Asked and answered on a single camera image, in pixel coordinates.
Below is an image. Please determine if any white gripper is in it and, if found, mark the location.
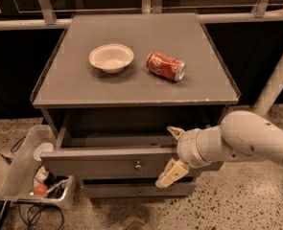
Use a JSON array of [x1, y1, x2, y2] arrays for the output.
[[155, 126, 210, 188]]

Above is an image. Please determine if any grey top drawer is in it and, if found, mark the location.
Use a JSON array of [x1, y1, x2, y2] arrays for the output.
[[40, 125, 225, 180]]

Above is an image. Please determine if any grey drawer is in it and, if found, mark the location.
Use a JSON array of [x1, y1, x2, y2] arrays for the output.
[[81, 177, 196, 198], [40, 125, 225, 180]]

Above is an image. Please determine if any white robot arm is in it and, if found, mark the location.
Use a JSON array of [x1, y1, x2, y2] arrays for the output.
[[155, 110, 283, 188]]

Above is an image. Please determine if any round metal drawer knob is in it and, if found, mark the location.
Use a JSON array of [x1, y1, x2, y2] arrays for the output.
[[134, 161, 142, 171]]

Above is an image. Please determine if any grey lower drawer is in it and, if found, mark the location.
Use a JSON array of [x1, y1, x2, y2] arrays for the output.
[[81, 177, 196, 198]]

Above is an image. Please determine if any red soda can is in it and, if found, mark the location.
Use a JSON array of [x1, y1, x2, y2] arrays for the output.
[[147, 53, 186, 81]]

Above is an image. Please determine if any grey wooden cabinet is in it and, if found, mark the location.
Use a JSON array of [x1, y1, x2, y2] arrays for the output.
[[30, 12, 242, 199]]

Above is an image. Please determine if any small white bowl in bin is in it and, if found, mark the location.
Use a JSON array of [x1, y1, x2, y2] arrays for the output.
[[33, 142, 54, 162]]

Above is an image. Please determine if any white packet in bin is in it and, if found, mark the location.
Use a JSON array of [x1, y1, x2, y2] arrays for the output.
[[34, 166, 49, 187]]

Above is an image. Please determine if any orange ball in bin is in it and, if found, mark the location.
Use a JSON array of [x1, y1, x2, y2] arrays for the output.
[[34, 184, 48, 196]]

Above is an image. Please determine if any white diagonal post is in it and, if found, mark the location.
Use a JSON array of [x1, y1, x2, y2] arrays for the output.
[[252, 54, 283, 116]]

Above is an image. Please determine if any metal railing frame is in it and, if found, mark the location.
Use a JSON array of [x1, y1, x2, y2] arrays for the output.
[[0, 0, 283, 31]]

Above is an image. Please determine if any blue cable on floor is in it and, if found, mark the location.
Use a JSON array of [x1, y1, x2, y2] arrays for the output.
[[16, 202, 65, 230]]

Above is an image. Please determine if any black cable with plug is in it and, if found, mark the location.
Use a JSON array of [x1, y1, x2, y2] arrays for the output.
[[0, 135, 27, 165]]

